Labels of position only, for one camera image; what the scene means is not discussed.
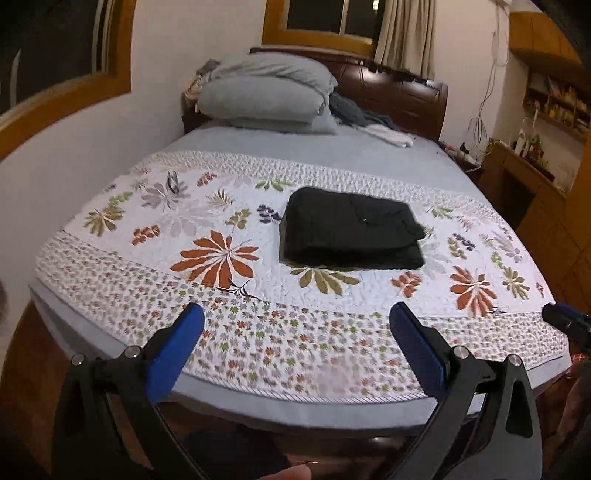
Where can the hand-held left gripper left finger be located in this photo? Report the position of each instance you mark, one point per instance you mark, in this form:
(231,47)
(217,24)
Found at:
(178,350)

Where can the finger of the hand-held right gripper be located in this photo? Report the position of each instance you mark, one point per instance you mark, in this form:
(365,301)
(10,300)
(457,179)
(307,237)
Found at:
(568,318)

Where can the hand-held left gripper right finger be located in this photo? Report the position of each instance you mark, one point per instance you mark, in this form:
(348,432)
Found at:
(415,346)

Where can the black pants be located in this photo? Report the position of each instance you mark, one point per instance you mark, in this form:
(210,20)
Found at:
(341,230)

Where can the person's left hand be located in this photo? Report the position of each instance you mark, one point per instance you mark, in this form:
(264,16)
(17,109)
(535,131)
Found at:
(291,473)

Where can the floral quilted blanket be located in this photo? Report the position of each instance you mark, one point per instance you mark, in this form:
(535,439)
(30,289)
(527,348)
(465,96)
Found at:
(369,295)

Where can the wooden desk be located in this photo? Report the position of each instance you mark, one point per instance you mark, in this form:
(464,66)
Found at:
(545,207)

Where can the small dark clip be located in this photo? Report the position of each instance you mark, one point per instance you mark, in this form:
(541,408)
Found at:
(173,183)

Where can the white bottle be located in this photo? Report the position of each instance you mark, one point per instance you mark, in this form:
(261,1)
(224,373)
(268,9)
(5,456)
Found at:
(521,143)

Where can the dark wooden nightstand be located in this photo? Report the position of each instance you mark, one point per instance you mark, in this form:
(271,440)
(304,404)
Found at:
(464,161)

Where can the white cloth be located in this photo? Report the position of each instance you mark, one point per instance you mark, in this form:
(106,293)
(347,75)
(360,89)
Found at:
(390,136)

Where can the grey blue bed sheet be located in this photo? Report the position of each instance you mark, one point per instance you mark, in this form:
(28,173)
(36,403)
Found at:
(277,138)

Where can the dark grey crumpled cloth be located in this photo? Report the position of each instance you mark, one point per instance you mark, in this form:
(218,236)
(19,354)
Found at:
(355,113)

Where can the dark wooden headboard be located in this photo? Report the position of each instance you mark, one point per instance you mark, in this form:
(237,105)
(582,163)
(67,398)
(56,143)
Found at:
(397,92)

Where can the grey pillow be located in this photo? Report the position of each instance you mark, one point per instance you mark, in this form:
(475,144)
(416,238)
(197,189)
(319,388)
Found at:
(272,67)
(258,104)

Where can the beige curtain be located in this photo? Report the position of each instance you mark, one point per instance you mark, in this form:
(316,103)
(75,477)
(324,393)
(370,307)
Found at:
(406,37)

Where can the wooden framed window with curtain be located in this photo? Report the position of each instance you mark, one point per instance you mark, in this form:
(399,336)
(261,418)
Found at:
(323,23)

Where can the dark wooden bed frame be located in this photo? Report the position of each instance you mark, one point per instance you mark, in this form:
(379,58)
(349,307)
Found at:
(138,434)

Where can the wooden wall shelf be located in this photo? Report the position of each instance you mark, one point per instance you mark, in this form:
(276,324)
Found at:
(549,50)

